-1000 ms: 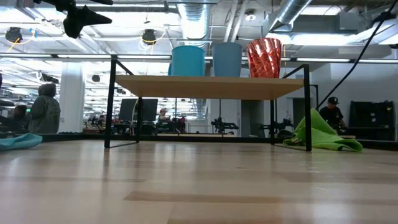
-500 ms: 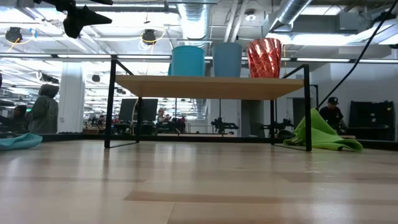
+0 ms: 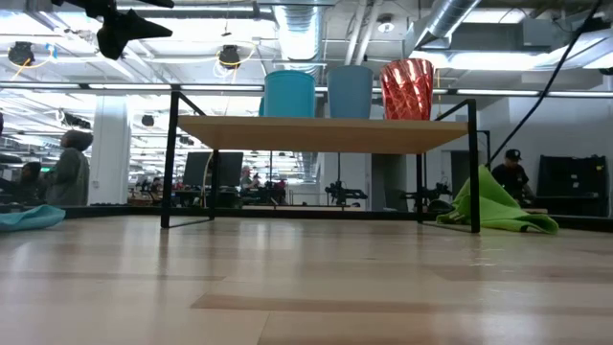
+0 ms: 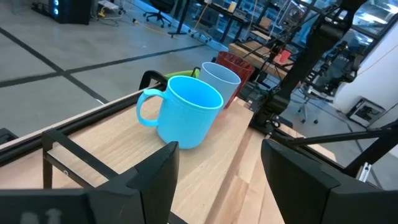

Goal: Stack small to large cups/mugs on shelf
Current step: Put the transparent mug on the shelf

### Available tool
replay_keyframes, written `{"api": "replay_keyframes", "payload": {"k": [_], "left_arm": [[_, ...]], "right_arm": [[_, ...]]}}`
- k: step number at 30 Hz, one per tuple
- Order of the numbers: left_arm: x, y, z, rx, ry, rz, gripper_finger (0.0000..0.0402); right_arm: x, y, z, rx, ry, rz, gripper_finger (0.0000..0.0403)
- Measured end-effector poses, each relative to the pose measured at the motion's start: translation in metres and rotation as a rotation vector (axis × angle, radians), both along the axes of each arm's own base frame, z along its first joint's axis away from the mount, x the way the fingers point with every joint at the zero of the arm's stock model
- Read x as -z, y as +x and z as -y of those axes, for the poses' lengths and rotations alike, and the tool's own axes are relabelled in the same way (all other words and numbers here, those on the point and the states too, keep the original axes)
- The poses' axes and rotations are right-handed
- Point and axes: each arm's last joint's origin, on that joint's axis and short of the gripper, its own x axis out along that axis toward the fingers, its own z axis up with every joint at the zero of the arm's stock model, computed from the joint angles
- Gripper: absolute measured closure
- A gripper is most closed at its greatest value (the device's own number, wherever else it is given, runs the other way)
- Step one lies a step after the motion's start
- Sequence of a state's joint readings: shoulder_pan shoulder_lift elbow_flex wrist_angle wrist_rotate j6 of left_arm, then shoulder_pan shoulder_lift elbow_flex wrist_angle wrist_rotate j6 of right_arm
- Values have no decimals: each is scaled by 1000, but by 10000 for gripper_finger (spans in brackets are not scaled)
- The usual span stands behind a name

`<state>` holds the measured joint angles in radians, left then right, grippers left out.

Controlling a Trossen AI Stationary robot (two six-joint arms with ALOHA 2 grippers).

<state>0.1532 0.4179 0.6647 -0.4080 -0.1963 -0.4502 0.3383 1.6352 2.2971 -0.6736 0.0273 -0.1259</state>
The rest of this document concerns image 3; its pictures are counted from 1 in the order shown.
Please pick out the grey-blue plastic cup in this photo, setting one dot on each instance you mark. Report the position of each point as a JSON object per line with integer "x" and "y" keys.
{"x": 349, "y": 93}

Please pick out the red patterned glass tumbler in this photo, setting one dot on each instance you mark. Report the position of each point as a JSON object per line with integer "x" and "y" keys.
{"x": 407, "y": 91}

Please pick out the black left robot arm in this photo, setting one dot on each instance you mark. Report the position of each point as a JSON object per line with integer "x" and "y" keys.
{"x": 86, "y": 6}

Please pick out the black background robot arm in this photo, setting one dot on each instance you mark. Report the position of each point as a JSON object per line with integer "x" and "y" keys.
{"x": 431, "y": 195}
{"x": 345, "y": 194}

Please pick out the wooden shelf with black legs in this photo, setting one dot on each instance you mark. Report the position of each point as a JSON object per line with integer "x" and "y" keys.
{"x": 335, "y": 136}

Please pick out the long ceiling light bar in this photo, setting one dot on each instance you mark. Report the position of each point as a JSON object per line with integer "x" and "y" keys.
{"x": 129, "y": 86}

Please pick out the small black ceiling device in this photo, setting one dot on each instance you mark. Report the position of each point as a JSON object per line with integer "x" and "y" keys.
{"x": 147, "y": 120}

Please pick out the black computer monitor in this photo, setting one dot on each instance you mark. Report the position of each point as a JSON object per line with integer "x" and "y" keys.
{"x": 196, "y": 167}

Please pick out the person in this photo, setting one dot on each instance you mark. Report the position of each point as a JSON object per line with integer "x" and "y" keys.
{"x": 246, "y": 179}
{"x": 69, "y": 172}
{"x": 29, "y": 184}
{"x": 511, "y": 177}

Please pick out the teal cloth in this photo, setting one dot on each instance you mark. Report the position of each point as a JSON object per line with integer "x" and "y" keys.
{"x": 29, "y": 218}

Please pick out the round white ceiling sensor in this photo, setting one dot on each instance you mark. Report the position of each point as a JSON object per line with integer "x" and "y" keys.
{"x": 385, "y": 26}

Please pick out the green cloth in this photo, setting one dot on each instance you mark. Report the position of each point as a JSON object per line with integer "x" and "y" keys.
{"x": 503, "y": 211}

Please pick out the black storage cabinet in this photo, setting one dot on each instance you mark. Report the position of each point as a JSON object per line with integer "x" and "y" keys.
{"x": 572, "y": 182}

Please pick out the ribbed silver ceiling duct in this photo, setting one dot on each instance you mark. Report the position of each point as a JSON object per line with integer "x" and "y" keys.
{"x": 299, "y": 38}

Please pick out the smooth silver ceiling duct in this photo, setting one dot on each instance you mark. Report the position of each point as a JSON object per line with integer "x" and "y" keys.
{"x": 445, "y": 19}

